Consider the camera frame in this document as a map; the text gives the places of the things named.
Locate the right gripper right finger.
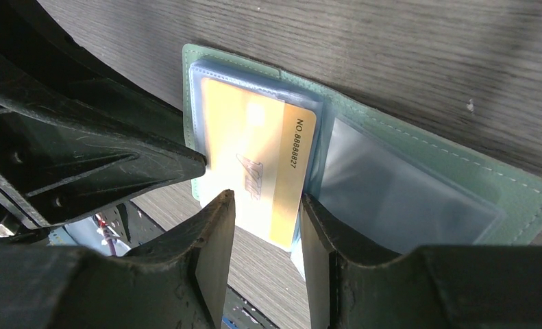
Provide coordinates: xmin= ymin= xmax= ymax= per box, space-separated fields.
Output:
xmin=301 ymin=195 xmax=542 ymax=328

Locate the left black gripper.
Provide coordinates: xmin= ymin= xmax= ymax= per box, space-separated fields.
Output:
xmin=0 ymin=1 xmax=206 ymax=242

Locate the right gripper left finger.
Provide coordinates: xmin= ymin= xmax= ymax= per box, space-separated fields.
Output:
xmin=0 ymin=190 xmax=235 ymax=328

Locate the gold VIP card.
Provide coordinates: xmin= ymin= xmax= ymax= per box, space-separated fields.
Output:
xmin=197 ymin=77 xmax=317 ymax=250

